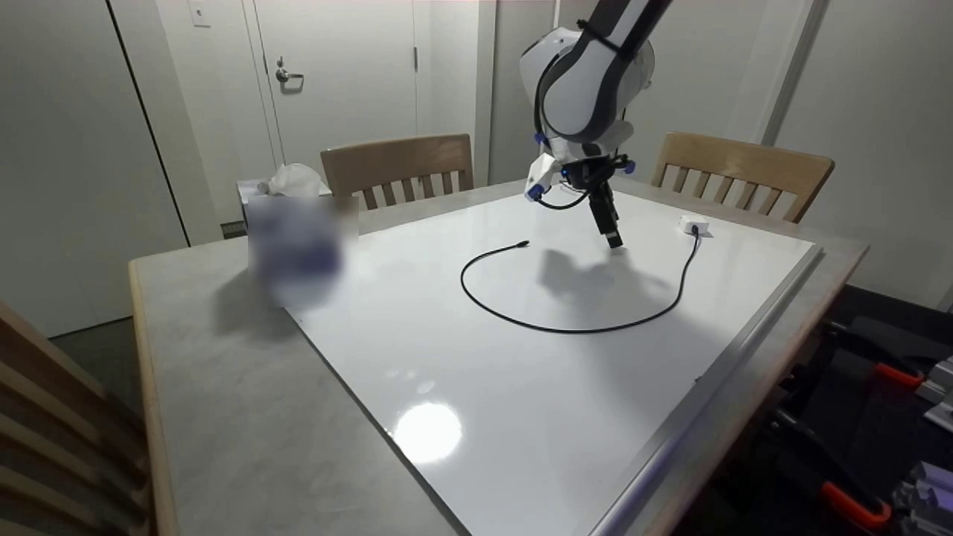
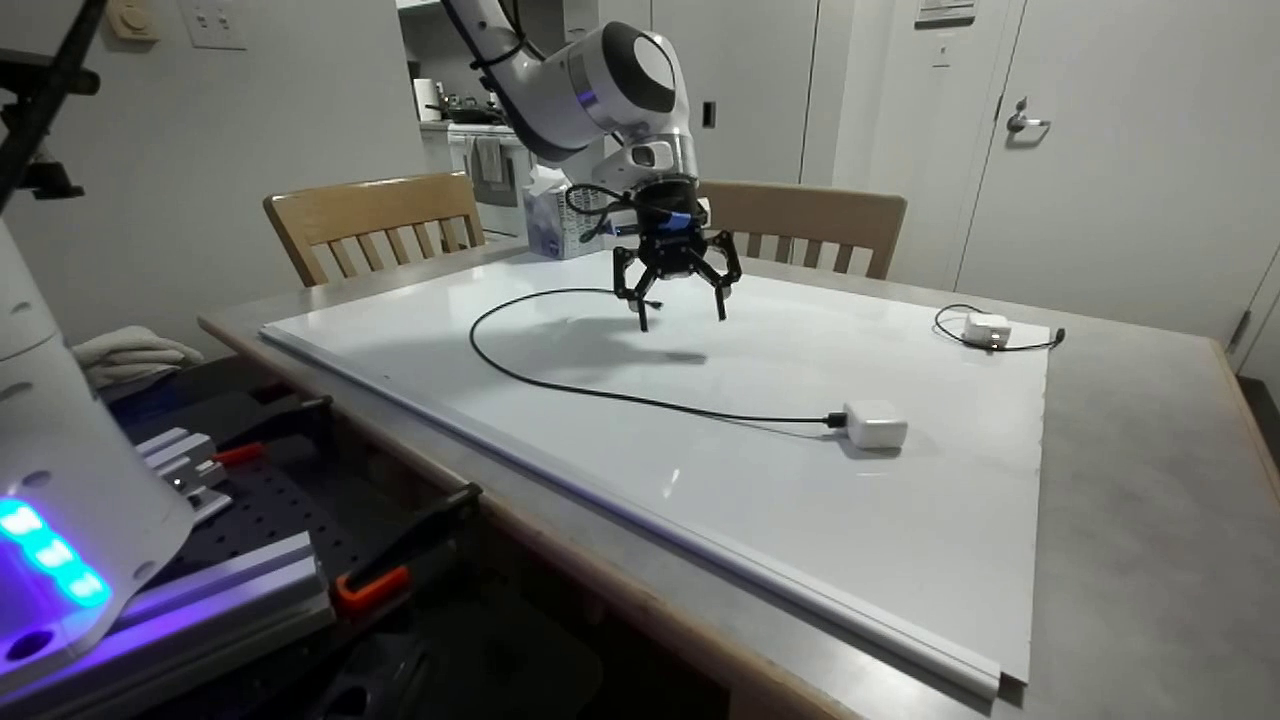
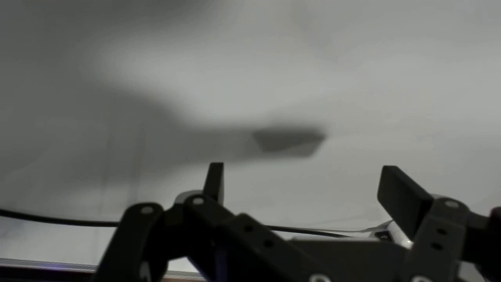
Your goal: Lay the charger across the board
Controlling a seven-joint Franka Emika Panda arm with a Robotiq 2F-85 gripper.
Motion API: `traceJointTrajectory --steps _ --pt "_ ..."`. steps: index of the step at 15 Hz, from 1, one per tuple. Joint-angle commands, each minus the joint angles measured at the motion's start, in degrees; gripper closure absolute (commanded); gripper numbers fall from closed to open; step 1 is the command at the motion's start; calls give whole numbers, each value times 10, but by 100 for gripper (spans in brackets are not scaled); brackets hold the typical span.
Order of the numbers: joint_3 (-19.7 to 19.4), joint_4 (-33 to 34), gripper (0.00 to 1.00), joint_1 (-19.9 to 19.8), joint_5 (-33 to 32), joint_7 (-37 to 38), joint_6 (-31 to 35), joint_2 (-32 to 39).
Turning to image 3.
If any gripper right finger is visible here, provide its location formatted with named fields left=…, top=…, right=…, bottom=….
left=377, top=165, right=501, bottom=282

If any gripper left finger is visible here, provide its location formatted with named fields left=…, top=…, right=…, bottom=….
left=92, top=162, right=334, bottom=282

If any black charger cable, white plug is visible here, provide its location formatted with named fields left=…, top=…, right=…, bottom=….
left=0, top=208, right=414, bottom=249

